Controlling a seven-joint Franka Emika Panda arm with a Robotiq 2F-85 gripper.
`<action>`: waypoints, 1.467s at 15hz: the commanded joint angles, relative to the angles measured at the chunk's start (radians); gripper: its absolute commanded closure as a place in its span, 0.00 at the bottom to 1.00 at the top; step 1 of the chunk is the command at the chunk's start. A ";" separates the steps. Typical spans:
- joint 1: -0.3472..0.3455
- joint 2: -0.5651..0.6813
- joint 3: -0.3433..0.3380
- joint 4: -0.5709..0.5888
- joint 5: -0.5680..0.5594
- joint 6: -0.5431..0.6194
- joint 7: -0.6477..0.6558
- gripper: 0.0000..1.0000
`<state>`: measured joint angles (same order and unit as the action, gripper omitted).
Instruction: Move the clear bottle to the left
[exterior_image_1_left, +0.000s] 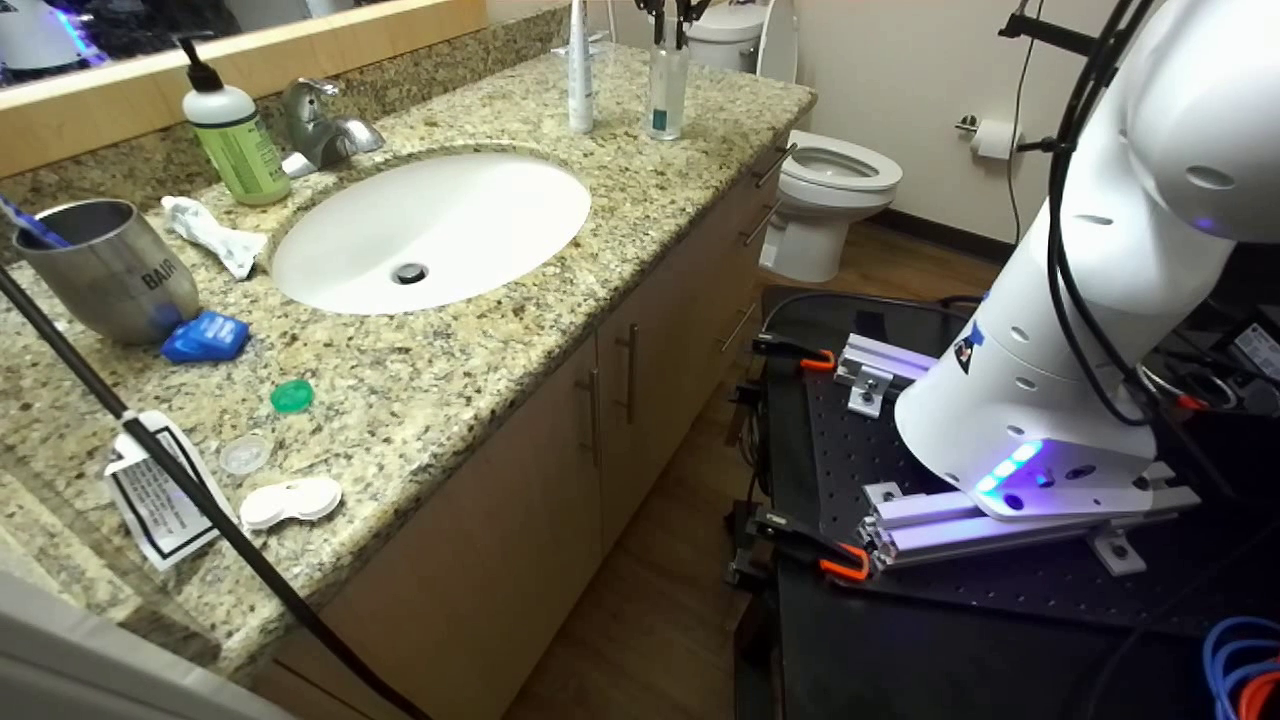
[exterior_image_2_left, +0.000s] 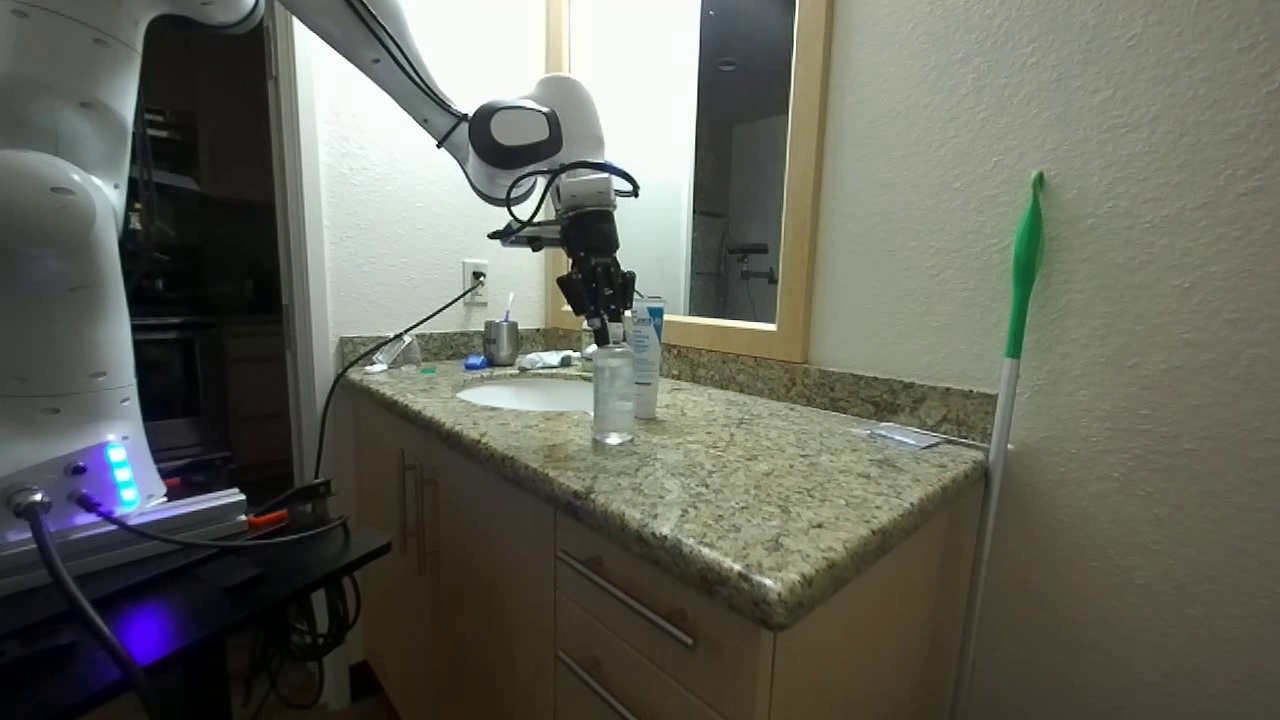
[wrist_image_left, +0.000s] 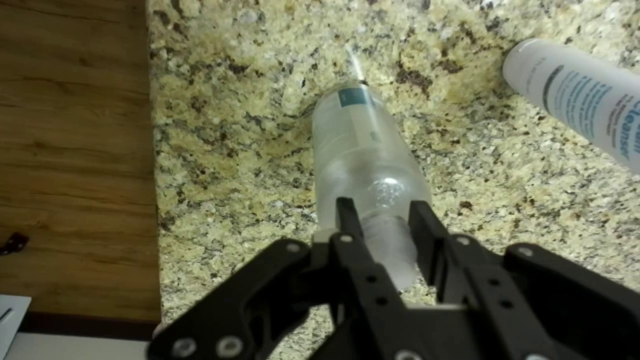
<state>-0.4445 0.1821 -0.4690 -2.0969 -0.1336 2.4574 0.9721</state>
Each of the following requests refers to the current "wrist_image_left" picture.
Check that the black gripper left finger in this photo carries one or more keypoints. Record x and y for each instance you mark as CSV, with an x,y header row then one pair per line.
x,y
267,301

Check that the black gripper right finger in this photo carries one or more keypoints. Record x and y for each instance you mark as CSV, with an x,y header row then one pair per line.
x,y
547,301

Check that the clear plastic bottle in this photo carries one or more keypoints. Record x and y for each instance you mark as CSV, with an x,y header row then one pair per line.
x,y
362,153

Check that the white bottle blue print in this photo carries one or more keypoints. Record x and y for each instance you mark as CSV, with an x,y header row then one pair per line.
x,y
587,93

